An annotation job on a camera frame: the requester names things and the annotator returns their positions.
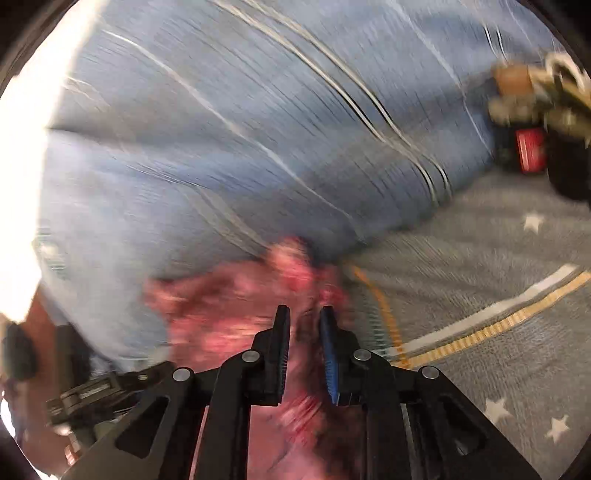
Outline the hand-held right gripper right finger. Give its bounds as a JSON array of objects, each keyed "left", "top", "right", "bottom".
[{"left": 318, "top": 305, "right": 542, "bottom": 480}]

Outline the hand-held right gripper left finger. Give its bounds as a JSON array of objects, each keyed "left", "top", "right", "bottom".
[{"left": 62, "top": 305, "right": 291, "bottom": 480}]

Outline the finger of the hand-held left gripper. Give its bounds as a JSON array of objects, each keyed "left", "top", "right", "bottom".
[{"left": 108, "top": 361, "right": 176, "bottom": 398}]

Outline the maroon floral garment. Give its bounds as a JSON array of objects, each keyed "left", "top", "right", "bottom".
[{"left": 143, "top": 235, "right": 370, "bottom": 480}]

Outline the grey star-patterned blanket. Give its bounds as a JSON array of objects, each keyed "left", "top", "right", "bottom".
[{"left": 344, "top": 166, "right": 591, "bottom": 476}]

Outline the blue striped bedsheet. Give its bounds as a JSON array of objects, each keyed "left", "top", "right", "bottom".
[{"left": 34, "top": 0, "right": 566, "bottom": 370}]

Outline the red box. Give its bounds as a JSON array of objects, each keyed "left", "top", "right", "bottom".
[{"left": 514, "top": 128, "right": 549, "bottom": 174}]

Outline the black object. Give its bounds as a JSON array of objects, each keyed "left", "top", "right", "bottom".
[{"left": 546, "top": 134, "right": 591, "bottom": 203}]

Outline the tan plush toy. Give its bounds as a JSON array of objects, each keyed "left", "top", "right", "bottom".
[{"left": 487, "top": 52, "right": 591, "bottom": 141}]

